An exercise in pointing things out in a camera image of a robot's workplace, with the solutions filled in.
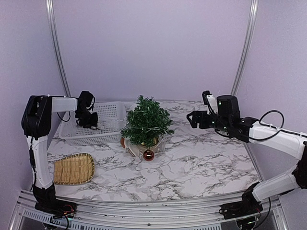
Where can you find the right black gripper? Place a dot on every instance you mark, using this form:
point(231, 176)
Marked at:
point(196, 114)

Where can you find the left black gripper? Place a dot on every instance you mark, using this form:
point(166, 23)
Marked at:
point(93, 123)

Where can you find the white plastic basket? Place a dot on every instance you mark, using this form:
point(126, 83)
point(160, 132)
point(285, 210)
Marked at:
point(105, 127)

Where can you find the small green christmas tree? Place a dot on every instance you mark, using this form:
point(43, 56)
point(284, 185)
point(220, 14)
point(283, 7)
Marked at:
point(148, 122)

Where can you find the red ball ornament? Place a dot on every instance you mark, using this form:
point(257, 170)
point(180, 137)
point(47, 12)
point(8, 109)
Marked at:
point(148, 155)

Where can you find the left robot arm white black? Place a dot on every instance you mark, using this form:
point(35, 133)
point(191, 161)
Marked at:
point(36, 124)

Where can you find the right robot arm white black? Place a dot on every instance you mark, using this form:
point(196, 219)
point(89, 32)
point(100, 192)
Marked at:
point(223, 115)

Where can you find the white ceramic bowl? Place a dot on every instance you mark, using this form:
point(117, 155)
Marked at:
point(132, 108)

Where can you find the woven bamboo tray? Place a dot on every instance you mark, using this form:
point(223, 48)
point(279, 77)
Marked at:
point(74, 170)

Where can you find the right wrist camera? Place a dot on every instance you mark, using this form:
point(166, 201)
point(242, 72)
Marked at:
point(211, 102)

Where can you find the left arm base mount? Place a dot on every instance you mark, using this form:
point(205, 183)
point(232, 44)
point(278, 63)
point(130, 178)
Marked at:
point(59, 209)

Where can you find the front aluminium rail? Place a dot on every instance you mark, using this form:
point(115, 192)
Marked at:
point(186, 214)

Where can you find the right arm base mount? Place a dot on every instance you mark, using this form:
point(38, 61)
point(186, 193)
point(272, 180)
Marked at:
point(239, 209)

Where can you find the right aluminium frame post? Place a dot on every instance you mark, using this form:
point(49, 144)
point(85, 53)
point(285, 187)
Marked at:
point(246, 46)

